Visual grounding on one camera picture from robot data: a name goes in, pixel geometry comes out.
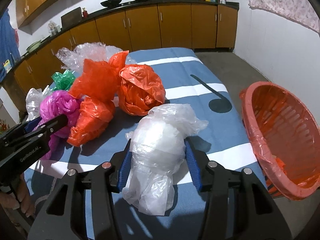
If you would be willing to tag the red plastic bag front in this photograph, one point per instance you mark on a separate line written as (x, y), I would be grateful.
(93, 119)

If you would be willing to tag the black wok left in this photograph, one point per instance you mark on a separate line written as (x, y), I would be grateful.
(111, 3)

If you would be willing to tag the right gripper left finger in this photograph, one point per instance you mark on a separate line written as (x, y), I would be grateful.
(108, 178)

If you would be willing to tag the red bottle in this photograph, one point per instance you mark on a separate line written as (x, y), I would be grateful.
(84, 13)

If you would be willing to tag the red plastic bag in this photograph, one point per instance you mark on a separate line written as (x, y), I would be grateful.
(93, 119)
(140, 89)
(100, 79)

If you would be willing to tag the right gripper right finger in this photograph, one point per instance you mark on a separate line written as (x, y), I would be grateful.
(210, 177)

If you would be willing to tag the large bubble wrap sheet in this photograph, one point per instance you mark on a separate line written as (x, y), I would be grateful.
(73, 60)

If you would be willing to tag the green plastic bag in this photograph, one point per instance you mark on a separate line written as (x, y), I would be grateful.
(63, 81)

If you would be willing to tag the pink floral hanging cloth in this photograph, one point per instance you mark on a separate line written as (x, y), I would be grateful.
(299, 11)

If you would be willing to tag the dark cutting board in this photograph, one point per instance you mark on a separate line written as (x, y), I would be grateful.
(71, 18)

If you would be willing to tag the yellow bottle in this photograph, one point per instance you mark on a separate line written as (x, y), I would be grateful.
(7, 66)

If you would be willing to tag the red plastic basket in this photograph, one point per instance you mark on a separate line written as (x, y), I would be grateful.
(285, 139)

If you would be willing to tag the clear jar on counter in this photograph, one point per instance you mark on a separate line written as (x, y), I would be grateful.
(53, 28)

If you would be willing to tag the white plastic bag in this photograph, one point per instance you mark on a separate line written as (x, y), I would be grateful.
(158, 149)

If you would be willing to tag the blue hanging cloth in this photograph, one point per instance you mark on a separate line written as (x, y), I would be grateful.
(8, 44)

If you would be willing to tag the blue striped tablecloth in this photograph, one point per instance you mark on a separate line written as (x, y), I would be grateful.
(186, 81)

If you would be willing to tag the flower picture box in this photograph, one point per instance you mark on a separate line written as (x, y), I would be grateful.
(3, 126)

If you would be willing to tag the clear plastic bag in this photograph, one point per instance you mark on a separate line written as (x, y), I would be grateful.
(33, 101)

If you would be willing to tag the lower kitchen cabinets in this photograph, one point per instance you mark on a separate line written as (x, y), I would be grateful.
(155, 24)

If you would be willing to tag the person left hand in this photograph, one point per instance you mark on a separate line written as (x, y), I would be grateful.
(22, 200)

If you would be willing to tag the green basin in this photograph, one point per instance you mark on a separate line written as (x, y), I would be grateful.
(33, 46)

